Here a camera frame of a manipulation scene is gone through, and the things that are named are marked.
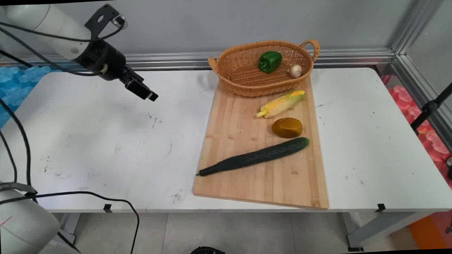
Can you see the pale garlic bulb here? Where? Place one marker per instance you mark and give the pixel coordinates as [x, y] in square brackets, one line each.
[296, 70]

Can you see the long dark green cucumber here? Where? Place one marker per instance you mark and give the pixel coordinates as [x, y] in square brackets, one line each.
[255, 156]

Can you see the black round object on floor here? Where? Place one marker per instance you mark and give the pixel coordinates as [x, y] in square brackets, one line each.
[208, 253]

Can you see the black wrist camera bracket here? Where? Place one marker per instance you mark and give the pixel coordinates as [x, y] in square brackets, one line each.
[103, 18]

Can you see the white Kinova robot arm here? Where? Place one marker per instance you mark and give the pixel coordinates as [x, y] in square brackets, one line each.
[47, 22]

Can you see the brown potato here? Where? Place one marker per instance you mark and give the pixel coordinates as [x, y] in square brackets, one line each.
[287, 128]

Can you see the aluminium frame rail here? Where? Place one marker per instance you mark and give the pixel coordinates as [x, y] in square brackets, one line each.
[424, 93]
[171, 61]

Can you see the blue foam mat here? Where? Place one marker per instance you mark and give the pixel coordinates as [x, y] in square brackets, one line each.
[12, 89]

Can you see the wooden cutting board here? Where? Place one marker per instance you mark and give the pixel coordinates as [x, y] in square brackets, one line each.
[241, 141]

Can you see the aluminium frame post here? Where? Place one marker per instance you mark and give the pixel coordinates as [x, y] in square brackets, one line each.
[417, 20]

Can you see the black tripod stand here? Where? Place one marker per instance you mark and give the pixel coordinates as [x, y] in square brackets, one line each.
[430, 106]

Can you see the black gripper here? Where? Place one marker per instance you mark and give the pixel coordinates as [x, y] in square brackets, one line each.
[105, 59]

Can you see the red foam mat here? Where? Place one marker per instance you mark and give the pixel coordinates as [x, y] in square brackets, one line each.
[425, 131]

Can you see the green bell pepper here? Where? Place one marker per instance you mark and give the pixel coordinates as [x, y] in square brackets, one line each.
[269, 61]

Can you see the grey table leg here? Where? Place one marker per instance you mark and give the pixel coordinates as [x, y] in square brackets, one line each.
[68, 226]
[383, 226]

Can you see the yellow corn cob with husk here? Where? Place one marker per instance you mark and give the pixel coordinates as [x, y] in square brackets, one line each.
[281, 104]

